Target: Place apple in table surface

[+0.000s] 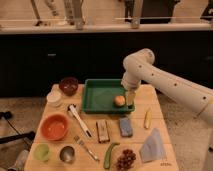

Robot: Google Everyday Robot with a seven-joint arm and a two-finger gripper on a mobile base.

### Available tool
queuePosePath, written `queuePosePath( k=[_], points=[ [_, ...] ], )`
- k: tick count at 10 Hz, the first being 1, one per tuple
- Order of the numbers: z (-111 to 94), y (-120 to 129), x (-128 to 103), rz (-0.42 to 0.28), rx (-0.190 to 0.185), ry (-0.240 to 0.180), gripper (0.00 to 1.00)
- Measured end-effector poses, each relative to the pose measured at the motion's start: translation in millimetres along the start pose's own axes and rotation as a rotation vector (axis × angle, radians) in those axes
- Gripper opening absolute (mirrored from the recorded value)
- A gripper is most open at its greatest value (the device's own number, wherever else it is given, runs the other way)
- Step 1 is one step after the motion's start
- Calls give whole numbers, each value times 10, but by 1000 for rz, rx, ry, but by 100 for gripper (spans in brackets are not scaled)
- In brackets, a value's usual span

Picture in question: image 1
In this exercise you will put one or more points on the blue sponge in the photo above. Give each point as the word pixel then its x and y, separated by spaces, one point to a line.
pixel 125 127

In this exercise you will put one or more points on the orange bowl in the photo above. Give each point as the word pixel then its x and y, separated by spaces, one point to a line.
pixel 54 127

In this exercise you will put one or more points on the bunch of red grapes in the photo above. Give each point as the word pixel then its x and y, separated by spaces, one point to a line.
pixel 125 161

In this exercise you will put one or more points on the light green cup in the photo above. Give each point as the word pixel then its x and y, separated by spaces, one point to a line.
pixel 42 152

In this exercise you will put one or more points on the dark red bowl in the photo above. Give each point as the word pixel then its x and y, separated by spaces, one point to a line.
pixel 68 85

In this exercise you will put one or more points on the wooden table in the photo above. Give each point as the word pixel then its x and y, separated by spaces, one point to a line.
pixel 145 99

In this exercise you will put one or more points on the brown rectangular block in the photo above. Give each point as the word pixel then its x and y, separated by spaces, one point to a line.
pixel 102 131

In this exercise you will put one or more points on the white handled kitchen tool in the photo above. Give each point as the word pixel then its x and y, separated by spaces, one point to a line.
pixel 73 111

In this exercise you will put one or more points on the small metal cup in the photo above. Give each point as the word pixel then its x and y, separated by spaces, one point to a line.
pixel 67 154

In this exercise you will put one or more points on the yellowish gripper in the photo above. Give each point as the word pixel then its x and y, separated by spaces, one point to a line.
pixel 130 96

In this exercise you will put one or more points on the yellow-orange apple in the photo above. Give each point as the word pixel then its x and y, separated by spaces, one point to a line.
pixel 119 101

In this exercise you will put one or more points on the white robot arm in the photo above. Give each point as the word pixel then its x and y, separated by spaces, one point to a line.
pixel 139 67

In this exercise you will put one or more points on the green cucumber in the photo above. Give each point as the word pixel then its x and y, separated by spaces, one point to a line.
pixel 107 158

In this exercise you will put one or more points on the green plastic tray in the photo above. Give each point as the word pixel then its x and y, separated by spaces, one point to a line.
pixel 98 97

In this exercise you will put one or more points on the white small bowl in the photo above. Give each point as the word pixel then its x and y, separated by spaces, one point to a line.
pixel 54 98

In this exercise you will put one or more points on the folded blue-grey cloth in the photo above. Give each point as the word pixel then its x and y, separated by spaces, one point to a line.
pixel 153 148

